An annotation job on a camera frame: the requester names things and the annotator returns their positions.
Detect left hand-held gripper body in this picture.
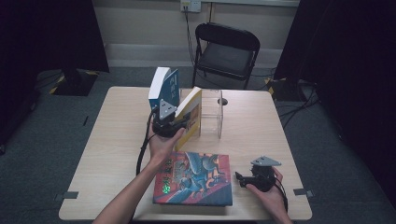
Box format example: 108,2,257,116
150,98,185,139

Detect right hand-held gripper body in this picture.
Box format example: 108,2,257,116
249,155,282,193

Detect yellow book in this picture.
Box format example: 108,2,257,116
173,86,203,152

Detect clear acrylic book rack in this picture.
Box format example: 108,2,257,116
178,88,224,140

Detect blue book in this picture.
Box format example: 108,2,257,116
148,66,181,110

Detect red illustrated book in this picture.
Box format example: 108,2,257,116
151,150,233,207

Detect person's right hand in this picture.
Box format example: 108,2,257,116
245,167,287,217

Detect person's left hand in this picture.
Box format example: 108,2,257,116
147,121,187,170

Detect grey tape strip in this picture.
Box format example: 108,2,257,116
292,188,315,199
53,190,79,202

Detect black folding chair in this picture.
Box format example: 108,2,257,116
191,21,262,91

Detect black stand base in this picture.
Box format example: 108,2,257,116
49,68,99,97
263,77,316,103

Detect black curtain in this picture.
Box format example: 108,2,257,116
0,0,110,147
273,0,396,200

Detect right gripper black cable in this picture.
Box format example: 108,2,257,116
273,176,290,213

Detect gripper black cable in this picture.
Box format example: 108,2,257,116
135,111,157,177
273,176,290,213

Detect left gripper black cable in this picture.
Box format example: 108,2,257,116
135,111,157,177

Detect black floor cables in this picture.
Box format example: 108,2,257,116
276,81,321,129

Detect black power cable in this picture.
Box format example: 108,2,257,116
183,6,201,76

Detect white wall socket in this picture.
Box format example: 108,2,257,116
179,0,203,14

